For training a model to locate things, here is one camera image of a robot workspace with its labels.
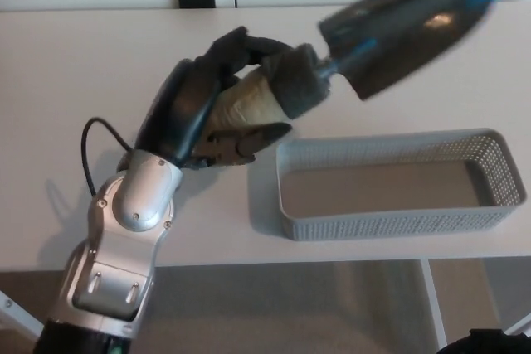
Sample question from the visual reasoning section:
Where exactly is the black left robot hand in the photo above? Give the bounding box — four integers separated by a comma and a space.
133, 27, 300, 171

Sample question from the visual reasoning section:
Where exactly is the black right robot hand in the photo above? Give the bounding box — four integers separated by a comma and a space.
439, 331, 531, 354

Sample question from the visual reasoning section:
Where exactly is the metal shovel with handle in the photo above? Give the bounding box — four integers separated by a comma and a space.
205, 0, 505, 139

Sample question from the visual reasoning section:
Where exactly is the white desk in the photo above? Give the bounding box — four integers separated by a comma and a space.
0, 0, 531, 354

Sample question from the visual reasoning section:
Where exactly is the grey perforated plastic basket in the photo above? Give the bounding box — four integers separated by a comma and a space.
275, 128, 528, 243

